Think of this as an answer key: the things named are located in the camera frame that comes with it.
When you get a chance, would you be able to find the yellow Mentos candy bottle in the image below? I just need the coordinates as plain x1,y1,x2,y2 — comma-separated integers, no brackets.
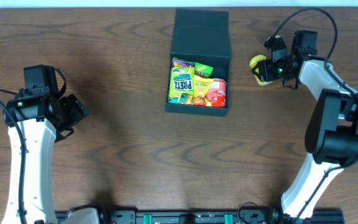
249,55,272,86

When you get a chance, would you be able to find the red potato chips can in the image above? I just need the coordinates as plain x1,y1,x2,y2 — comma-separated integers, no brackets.
206,78,227,108

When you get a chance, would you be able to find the Haribo worms candy bag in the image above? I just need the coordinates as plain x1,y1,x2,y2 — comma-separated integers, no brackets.
195,62,213,78

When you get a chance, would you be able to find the yellow Julies biscuit packet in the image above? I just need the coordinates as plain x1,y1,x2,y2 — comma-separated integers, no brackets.
193,75,213,106

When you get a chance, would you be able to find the black gift box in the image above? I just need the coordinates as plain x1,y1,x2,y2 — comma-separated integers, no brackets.
165,9,231,116

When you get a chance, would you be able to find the green Pretz snack box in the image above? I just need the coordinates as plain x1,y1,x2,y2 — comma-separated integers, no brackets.
167,57,195,105

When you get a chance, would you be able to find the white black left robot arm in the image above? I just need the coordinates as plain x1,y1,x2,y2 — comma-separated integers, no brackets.
2,87,100,223

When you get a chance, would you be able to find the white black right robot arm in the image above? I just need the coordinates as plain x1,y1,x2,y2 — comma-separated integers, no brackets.
249,55,358,223

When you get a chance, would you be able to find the black mounting rail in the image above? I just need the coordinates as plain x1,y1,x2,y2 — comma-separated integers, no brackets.
101,207,345,224

